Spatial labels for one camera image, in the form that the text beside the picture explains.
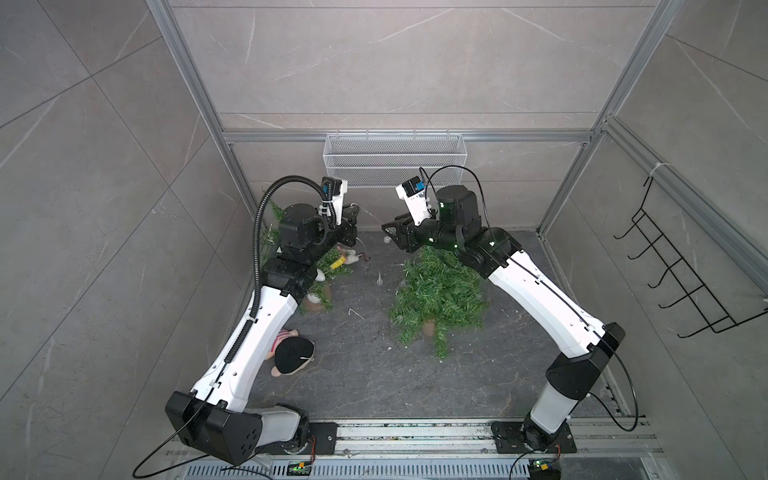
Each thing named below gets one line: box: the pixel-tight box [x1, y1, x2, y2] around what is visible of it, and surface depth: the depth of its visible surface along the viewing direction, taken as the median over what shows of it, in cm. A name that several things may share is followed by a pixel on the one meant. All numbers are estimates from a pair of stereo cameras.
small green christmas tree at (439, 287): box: [390, 246, 488, 361], surface depth 74 cm
